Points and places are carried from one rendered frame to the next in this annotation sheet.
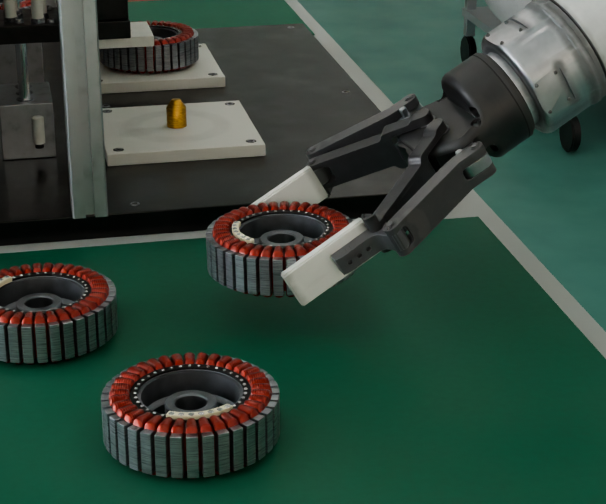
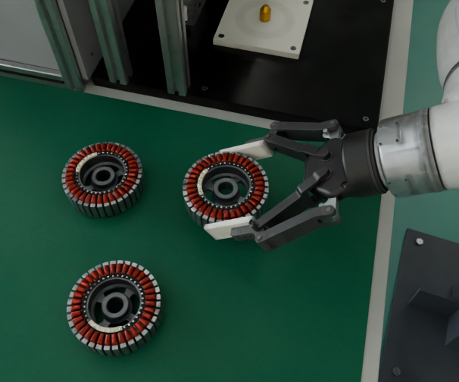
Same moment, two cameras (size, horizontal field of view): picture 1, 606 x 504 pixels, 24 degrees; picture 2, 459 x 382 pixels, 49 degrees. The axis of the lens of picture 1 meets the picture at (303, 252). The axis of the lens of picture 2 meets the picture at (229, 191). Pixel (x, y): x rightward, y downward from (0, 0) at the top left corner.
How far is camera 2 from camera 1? 71 cm
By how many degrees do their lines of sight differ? 39
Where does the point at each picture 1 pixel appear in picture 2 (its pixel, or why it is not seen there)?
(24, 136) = not seen: hidden behind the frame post
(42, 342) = (88, 210)
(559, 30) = (420, 155)
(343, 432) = (189, 340)
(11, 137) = not seen: hidden behind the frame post
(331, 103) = (367, 11)
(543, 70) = (397, 176)
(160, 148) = (242, 41)
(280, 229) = (235, 173)
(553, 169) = not seen: outside the picture
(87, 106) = (174, 45)
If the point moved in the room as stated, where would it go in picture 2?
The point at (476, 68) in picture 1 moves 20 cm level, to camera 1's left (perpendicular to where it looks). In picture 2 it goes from (358, 151) to (195, 91)
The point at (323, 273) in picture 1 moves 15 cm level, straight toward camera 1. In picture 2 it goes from (227, 232) to (164, 339)
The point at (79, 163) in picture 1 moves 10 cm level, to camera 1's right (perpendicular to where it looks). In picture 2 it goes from (169, 71) to (228, 92)
